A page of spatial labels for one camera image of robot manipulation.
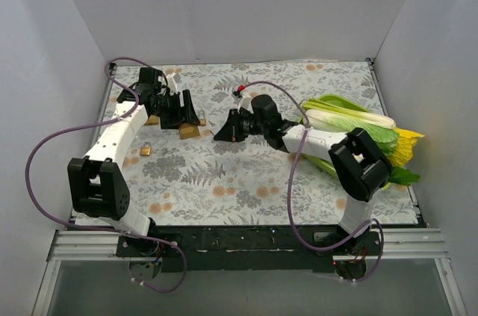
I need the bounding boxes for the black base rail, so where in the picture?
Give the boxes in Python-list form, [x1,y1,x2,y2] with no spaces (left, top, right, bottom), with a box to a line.
[116,226,380,273]

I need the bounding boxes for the floral patterned table mat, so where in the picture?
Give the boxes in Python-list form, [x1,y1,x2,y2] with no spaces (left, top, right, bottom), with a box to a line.
[75,61,419,226]

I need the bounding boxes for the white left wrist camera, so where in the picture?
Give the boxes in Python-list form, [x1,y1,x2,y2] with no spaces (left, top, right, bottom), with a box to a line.
[166,72,179,95]

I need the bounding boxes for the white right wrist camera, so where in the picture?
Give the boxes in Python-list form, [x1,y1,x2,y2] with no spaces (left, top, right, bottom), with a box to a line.
[232,85,252,113]

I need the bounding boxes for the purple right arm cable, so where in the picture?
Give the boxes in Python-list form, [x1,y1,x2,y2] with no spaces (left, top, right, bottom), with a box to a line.
[238,81,383,282]

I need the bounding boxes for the brass padlock with steel shackle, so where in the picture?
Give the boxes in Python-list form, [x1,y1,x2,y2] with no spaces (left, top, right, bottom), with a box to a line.
[139,142,152,157]

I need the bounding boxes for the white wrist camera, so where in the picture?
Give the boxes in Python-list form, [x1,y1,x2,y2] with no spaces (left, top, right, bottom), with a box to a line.
[232,85,252,113]
[166,72,179,95]

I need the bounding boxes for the large brass padlock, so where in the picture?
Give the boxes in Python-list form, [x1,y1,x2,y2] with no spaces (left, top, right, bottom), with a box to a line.
[145,115,160,126]

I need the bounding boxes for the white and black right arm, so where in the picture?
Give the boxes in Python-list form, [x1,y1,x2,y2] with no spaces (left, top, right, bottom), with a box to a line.
[214,95,393,255]

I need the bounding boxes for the green napa cabbage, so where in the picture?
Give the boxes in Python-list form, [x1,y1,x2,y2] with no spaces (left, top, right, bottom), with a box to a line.
[302,99,399,156]

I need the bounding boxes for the green leafy vegetable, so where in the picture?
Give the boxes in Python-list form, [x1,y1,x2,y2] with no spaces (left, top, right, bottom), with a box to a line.
[388,167,420,187]

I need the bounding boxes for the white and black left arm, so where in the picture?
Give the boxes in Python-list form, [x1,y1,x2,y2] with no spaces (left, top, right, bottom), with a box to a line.
[67,67,200,256]

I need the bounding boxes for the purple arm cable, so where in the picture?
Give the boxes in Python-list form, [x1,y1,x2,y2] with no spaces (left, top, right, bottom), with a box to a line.
[238,81,383,282]
[25,56,187,293]

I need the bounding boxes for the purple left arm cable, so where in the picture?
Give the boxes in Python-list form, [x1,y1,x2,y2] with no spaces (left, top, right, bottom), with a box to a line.
[25,56,187,293]

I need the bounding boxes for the green plastic tray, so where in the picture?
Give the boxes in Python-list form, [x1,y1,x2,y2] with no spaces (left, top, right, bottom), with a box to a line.
[294,93,393,192]

